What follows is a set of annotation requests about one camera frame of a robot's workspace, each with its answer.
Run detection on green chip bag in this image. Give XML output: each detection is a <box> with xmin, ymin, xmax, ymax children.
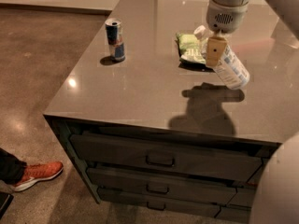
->
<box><xmin>176</xmin><ymin>33</ymin><xmax>207</xmax><ymax>64</ymax></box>

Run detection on middle grey drawer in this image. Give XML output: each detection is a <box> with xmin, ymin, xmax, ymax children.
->
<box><xmin>86</xmin><ymin>166</ymin><xmax>236</xmax><ymax>204</ymax></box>

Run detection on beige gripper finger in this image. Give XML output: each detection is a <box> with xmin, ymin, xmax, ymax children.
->
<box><xmin>206</xmin><ymin>36</ymin><xmax>228</xmax><ymax>68</ymax></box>

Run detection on dark object on floor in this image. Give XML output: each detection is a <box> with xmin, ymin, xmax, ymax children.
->
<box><xmin>0</xmin><ymin>192</ymin><xmax>13</xmax><ymax>219</ymax></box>

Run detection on black trouser leg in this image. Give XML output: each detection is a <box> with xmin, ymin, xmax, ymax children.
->
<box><xmin>0</xmin><ymin>148</ymin><xmax>27</xmax><ymax>184</ymax></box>

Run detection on top grey drawer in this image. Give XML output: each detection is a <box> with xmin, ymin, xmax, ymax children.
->
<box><xmin>70</xmin><ymin>134</ymin><xmax>262</xmax><ymax>182</ymax></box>

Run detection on bottom grey drawer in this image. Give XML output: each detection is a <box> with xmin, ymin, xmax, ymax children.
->
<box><xmin>97</xmin><ymin>189</ymin><xmax>221</xmax><ymax>217</ymax></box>

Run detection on grey drawer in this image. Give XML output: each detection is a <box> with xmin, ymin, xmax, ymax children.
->
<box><xmin>97</xmin><ymin>189</ymin><xmax>221</xmax><ymax>217</ymax></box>
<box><xmin>86</xmin><ymin>166</ymin><xmax>236</xmax><ymax>204</ymax></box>
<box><xmin>70</xmin><ymin>134</ymin><xmax>262</xmax><ymax>182</ymax></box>

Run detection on orange sneaker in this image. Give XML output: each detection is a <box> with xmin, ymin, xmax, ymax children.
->
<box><xmin>9</xmin><ymin>161</ymin><xmax>64</xmax><ymax>192</ymax></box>

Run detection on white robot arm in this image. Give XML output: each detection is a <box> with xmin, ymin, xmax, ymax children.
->
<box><xmin>206</xmin><ymin>0</ymin><xmax>299</xmax><ymax>48</ymax></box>

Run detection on blue silver energy drink can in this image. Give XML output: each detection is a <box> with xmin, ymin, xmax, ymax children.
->
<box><xmin>105</xmin><ymin>18</ymin><xmax>125</xmax><ymax>62</ymax></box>

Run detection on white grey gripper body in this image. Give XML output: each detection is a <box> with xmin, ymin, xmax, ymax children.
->
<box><xmin>206</xmin><ymin>0</ymin><xmax>249</xmax><ymax>34</ymax></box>

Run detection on clear plastic water bottle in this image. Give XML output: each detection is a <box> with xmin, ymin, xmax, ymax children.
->
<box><xmin>193</xmin><ymin>25</ymin><xmax>250</xmax><ymax>90</ymax></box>

